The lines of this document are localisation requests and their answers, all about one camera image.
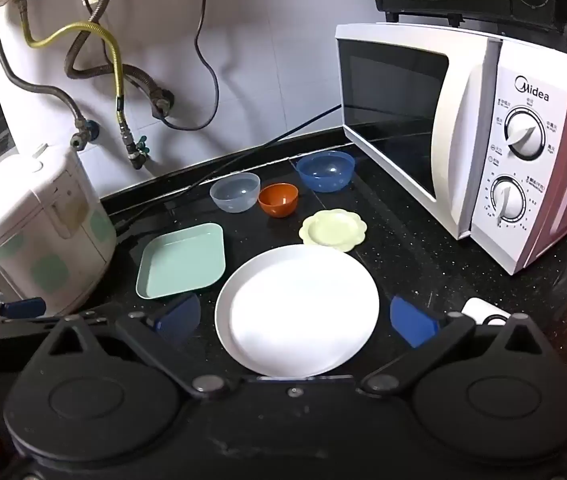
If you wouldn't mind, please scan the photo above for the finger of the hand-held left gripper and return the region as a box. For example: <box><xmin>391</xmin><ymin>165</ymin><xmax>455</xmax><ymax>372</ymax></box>
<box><xmin>0</xmin><ymin>297</ymin><xmax>99</xmax><ymax>341</ymax></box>

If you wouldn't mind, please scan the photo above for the thin black hanging cable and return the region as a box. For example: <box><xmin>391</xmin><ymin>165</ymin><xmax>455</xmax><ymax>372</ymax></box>
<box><xmin>156</xmin><ymin>0</ymin><xmax>220</xmax><ymax>132</ymax></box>

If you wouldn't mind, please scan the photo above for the white microwave oven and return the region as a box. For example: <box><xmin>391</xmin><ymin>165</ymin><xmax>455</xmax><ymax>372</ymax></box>
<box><xmin>334</xmin><ymin>22</ymin><xmax>567</xmax><ymax>276</ymax></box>

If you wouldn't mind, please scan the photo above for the clear plastic bowl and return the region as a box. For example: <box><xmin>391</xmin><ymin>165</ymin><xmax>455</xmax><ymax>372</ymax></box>
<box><xmin>209</xmin><ymin>172</ymin><xmax>261</xmax><ymax>213</ymax></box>

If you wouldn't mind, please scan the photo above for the grey corrugated metal hose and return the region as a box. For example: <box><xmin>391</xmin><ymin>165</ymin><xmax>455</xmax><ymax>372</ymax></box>
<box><xmin>0</xmin><ymin>7</ymin><xmax>100</xmax><ymax>152</ymax></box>
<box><xmin>64</xmin><ymin>0</ymin><xmax>175</xmax><ymax>117</ymax></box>

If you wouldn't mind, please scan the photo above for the yellow flower-shaped plate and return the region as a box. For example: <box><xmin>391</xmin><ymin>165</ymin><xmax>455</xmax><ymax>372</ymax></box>
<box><xmin>298</xmin><ymin>209</ymin><xmax>367</xmax><ymax>253</ymax></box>

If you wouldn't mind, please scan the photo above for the yellow gas hose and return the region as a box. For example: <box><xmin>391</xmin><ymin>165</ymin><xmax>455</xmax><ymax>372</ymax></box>
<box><xmin>22</xmin><ymin>7</ymin><xmax>153</xmax><ymax>171</ymax></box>

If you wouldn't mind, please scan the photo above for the white power bank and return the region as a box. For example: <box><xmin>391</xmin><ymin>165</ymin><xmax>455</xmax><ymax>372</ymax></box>
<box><xmin>461</xmin><ymin>297</ymin><xmax>513</xmax><ymax>327</ymax></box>

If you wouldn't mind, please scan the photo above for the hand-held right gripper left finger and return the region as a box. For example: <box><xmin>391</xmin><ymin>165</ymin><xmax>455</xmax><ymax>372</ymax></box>
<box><xmin>38</xmin><ymin>292</ymin><xmax>236</xmax><ymax>401</ymax></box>

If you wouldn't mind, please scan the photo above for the square green plate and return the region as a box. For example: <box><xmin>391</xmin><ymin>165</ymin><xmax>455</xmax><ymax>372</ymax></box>
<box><xmin>136</xmin><ymin>222</ymin><xmax>226</xmax><ymax>301</ymax></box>

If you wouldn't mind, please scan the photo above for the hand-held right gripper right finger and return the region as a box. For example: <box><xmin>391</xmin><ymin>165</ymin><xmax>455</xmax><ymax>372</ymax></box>
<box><xmin>361</xmin><ymin>296</ymin><xmax>554</xmax><ymax>397</ymax></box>

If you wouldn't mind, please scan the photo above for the white rice cooker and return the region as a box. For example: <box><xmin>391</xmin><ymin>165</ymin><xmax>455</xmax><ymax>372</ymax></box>
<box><xmin>0</xmin><ymin>144</ymin><xmax>118</xmax><ymax>318</ymax></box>

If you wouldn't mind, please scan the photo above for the blue plastic bowl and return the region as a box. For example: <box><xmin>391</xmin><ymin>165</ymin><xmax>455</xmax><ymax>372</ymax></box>
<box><xmin>296</xmin><ymin>150</ymin><xmax>355</xmax><ymax>193</ymax></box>

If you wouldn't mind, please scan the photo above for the small orange bowl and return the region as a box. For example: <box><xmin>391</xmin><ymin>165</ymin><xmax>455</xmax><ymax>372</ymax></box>
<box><xmin>257</xmin><ymin>183</ymin><xmax>299</xmax><ymax>218</ymax></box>

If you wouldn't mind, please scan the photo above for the black power cord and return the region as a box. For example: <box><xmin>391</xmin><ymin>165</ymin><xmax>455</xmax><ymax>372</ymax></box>
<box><xmin>113</xmin><ymin>104</ymin><xmax>343</xmax><ymax>235</ymax></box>

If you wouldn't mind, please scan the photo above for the round white plate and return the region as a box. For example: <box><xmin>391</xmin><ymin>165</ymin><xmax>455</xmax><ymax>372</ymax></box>
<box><xmin>214</xmin><ymin>244</ymin><xmax>380</xmax><ymax>378</ymax></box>

